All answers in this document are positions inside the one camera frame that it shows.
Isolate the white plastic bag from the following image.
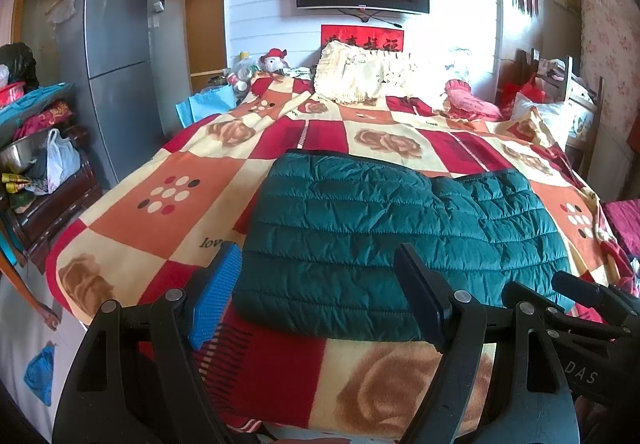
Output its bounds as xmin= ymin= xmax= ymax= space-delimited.
xmin=27 ymin=128 xmax=82 ymax=195

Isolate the light blue sheet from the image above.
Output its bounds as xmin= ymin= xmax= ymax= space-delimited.
xmin=176 ymin=87 xmax=236 ymax=127

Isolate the dark wooden chair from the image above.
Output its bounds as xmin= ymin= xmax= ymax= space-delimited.
xmin=515 ymin=47 xmax=606 ymax=175

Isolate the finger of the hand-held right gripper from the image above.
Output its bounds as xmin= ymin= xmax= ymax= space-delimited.
xmin=501 ymin=280 xmax=617 ymax=341
xmin=551 ymin=271 xmax=640 ymax=325

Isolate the white plush toy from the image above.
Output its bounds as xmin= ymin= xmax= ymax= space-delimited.
xmin=259 ymin=48 xmax=291 ymax=75

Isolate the black television cable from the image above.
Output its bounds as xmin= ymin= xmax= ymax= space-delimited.
xmin=339 ymin=7 xmax=404 ymax=30

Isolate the teal plastic shelf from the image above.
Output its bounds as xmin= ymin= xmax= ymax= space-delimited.
xmin=0 ymin=82 xmax=76 ymax=270

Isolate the red bag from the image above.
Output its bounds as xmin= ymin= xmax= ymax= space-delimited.
xmin=500 ymin=77 xmax=551 ymax=112

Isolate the cream frilled pillow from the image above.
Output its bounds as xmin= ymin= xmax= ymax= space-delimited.
xmin=314 ymin=40 xmax=421 ymax=106

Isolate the teal puffer jacket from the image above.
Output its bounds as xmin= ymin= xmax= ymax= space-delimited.
xmin=232 ymin=149 xmax=576 ymax=342

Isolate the black bag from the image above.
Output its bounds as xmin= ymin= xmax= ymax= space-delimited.
xmin=0 ymin=43 xmax=40 ymax=92

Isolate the red frilled pillow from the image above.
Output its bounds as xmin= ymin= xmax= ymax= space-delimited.
xmin=440 ymin=78 xmax=503 ymax=121

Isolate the maroon quilt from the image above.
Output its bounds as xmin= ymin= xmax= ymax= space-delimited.
xmin=600 ymin=198 xmax=640 ymax=305

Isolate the white pillow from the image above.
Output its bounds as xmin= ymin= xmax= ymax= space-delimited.
xmin=511 ymin=92 xmax=573 ymax=152

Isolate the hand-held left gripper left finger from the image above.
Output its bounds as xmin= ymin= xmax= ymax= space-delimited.
xmin=52 ymin=241 xmax=243 ymax=444

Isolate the brown wooden panel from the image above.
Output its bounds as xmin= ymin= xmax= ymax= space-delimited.
xmin=186 ymin=0 xmax=228 ymax=92

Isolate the metal bowl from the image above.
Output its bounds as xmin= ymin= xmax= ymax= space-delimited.
xmin=0 ymin=129 xmax=51 ymax=174

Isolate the floral curtain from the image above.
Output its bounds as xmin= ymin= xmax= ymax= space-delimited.
xmin=577 ymin=0 xmax=640 ymax=135

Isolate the checked rose-print blanket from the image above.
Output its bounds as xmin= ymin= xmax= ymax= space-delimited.
xmin=45 ymin=74 xmax=636 ymax=435

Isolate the cluster of bottles and jars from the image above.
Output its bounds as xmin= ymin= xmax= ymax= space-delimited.
xmin=200 ymin=52 xmax=261 ymax=105

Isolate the dark wooden cabinet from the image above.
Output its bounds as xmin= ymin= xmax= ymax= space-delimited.
xmin=5 ymin=124 xmax=103 ymax=270

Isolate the folded red floral quilt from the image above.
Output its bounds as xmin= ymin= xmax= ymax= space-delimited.
xmin=12 ymin=99 xmax=73 ymax=140

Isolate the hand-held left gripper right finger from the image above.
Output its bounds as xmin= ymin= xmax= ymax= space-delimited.
xmin=394 ymin=243 xmax=588 ymax=444

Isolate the yellow green snack packet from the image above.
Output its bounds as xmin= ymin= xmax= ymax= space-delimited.
xmin=0 ymin=173 xmax=31 ymax=210

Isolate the white printed bedsheet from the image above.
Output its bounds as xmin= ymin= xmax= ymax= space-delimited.
xmin=410 ymin=44 xmax=473 ymax=90

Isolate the grey refrigerator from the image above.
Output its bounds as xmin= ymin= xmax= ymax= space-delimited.
xmin=56 ymin=0 xmax=166 ymax=190

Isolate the blue cloth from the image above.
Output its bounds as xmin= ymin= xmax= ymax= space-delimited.
xmin=24 ymin=343 xmax=57 ymax=407

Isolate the red plastic basket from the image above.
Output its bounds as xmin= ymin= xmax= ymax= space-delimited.
xmin=0 ymin=82 xmax=26 ymax=108

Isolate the red wall banner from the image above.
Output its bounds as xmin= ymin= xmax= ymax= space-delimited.
xmin=320 ymin=23 xmax=405 ymax=54

